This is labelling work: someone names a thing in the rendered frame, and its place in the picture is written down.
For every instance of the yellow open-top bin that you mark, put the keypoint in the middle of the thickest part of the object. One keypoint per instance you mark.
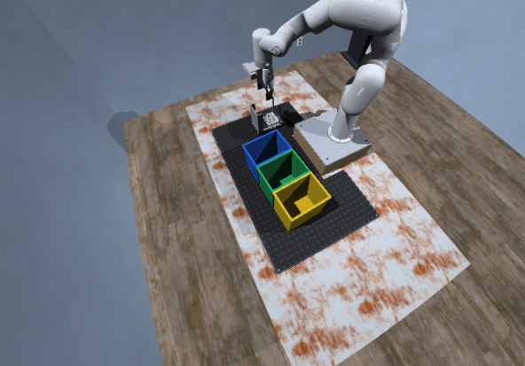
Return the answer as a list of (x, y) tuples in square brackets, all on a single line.
[(300, 199)]

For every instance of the green bin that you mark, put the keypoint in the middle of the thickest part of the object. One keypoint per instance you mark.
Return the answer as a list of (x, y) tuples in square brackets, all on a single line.
[(280, 171)]

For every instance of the blue open bin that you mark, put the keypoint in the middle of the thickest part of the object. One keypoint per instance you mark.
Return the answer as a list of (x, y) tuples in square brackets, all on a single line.
[(263, 149)]

